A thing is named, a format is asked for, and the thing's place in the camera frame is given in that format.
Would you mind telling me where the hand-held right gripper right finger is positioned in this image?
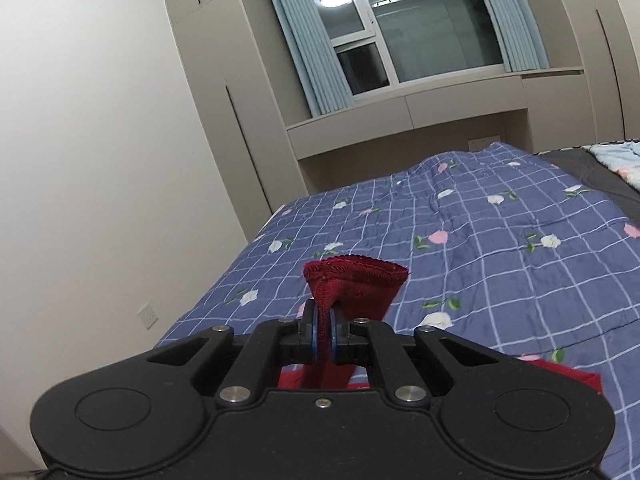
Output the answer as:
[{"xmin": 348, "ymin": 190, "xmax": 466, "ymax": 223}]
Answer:
[{"xmin": 329, "ymin": 306, "xmax": 507, "ymax": 405}]

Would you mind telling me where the red knit garment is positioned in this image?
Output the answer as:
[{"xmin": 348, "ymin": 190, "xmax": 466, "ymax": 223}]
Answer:
[{"xmin": 277, "ymin": 255, "xmax": 603, "ymax": 395}]

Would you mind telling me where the light blue patterned quilt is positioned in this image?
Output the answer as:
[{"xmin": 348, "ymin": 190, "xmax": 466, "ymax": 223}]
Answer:
[{"xmin": 585, "ymin": 141, "xmax": 640, "ymax": 186}]

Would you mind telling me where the beige tall wardrobe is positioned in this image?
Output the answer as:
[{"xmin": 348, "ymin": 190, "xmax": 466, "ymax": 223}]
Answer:
[
  {"xmin": 544, "ymin": 0, "xmax": 640, "ymax": 147},
  {"xmin": 160, "ymin": 0, "xmax": 312, "ymax": 244}
]

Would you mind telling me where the grey bed sheet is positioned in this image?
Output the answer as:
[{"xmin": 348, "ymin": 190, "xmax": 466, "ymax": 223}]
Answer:
[{"xmin": 532, "ymin": 146, "xmax": 640, "ymax": 222}]

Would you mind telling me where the beige wall socket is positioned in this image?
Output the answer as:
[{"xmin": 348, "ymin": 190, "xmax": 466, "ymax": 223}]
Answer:
[
  {"xmin": 137, "ymin": 301, "xmax": 160, "ymax": 331},
  {"xmin": 467, "ymin": 134, "xmax": 504, "ymax": 152}
]

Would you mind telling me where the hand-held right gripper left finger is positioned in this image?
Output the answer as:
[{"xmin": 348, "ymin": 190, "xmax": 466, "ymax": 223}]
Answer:
[{"xmin": 145, "ymin": 301, "xmax": 318, "ymax": 407}]

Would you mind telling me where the beige window drawer cabinet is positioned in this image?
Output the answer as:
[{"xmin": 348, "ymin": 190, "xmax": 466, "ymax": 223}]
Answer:
[{"xmin": 286, "ymin": 67, "xmax": 586, "ymax": 162}]

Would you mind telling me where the blue checked floral blanket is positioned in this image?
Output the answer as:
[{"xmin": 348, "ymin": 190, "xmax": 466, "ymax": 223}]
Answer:
[{"xmin": 152, "ymin": 141, "xmax": 640, "ymax": 480}]

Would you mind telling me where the white framed window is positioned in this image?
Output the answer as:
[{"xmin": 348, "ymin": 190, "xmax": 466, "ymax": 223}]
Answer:
[{"xmin": 297, "ymin": 0, "xmax": 506, "ymax": 97}]

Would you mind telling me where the light blue curtain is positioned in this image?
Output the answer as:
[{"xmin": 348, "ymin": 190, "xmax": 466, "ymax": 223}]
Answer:
[
  {"xmin": 465, "ymin": 0, "xmax": 551, "ymax": 74},
  {"xmin": 257, "ymin": 0, "xmax": 356, "ymax": 116}
]

